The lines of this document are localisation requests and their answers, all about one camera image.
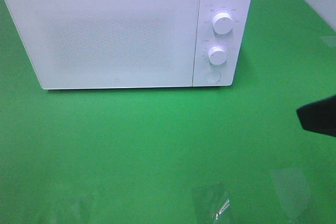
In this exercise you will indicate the white microwave knob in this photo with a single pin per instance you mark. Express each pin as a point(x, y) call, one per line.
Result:
point(217, 55)
point(222, 23)

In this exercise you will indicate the white microwave door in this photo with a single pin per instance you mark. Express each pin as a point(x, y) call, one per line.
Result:
point(88, 44)

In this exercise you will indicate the round white door button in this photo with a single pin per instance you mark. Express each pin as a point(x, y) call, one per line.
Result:
point(213, 76)

